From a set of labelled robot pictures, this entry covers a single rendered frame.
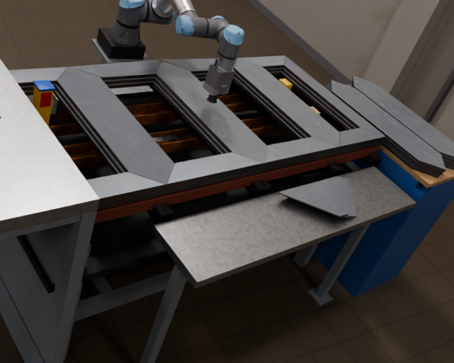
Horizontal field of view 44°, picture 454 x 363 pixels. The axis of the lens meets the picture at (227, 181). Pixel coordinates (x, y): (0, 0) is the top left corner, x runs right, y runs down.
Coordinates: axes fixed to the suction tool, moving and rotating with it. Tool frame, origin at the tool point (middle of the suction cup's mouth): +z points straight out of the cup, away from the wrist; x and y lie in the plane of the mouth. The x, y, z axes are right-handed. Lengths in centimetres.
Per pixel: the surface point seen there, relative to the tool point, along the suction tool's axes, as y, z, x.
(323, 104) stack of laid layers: 68, 6, -7
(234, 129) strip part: 1.2, 3.7, -15.5
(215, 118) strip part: -2.1, 3.7, -7.1
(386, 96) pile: 116, 5, -12
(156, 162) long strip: -42.7, 3.8, -24.4
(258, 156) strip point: -1.2, 3.7, -33.1
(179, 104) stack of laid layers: -9.4, 5.5, 7.6
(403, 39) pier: 247, 17, 62
